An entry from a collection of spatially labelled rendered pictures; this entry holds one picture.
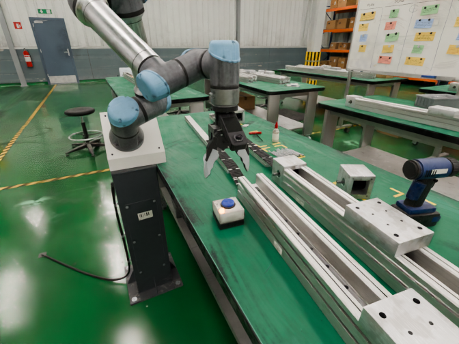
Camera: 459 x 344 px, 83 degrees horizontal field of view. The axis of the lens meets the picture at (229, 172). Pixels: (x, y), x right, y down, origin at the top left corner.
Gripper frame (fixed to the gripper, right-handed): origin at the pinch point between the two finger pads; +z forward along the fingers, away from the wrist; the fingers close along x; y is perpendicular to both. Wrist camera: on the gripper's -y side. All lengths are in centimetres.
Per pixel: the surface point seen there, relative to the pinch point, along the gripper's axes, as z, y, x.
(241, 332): 73, -3, -5
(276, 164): 8.6, 17.6, -27.1
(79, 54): -7, 1089, 185
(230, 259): 16.7, -16.1, 5.0
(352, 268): 8.4, -35.2, -15.5
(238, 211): 10.9, -3.8, -1.9
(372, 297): 9.9, -41.2, -15.3
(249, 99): 53, 368, -172
